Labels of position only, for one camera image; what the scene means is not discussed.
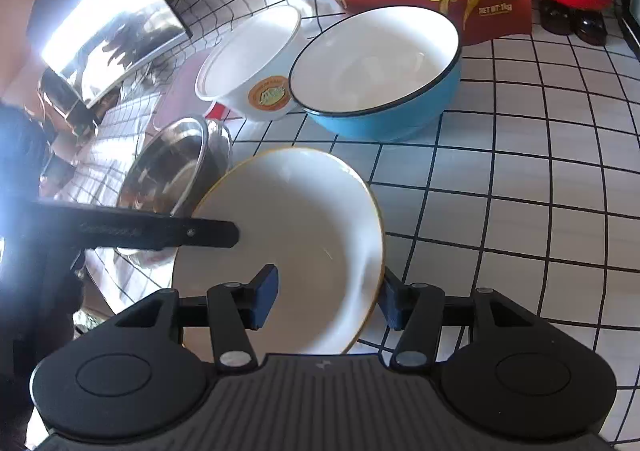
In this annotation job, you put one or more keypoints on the stainless steel bowl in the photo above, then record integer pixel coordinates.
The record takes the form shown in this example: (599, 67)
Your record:
(165, 171)

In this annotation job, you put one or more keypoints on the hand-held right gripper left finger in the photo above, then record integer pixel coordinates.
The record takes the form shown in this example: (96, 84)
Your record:
(265, 298)

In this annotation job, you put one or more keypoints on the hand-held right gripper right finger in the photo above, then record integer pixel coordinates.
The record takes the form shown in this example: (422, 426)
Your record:
(393, 303)

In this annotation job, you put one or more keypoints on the red container with pale lid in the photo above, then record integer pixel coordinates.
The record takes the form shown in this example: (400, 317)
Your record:
(185, 91)

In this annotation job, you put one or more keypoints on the dark blue cloth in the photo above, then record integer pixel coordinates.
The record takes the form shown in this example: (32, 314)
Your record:
(22, 156)

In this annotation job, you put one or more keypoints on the white plate with yellow rim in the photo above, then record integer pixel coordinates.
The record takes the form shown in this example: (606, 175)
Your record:
(300, 231)

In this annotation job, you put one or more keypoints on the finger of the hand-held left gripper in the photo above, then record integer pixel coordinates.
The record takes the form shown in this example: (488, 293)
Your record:
(200, 233)

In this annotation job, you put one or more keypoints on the white plastic bowl orange label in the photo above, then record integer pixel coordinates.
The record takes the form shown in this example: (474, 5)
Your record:
(240, 56)

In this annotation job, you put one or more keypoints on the blue enamel bowl white inside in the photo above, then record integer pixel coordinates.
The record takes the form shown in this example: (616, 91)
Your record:
(380, 66)

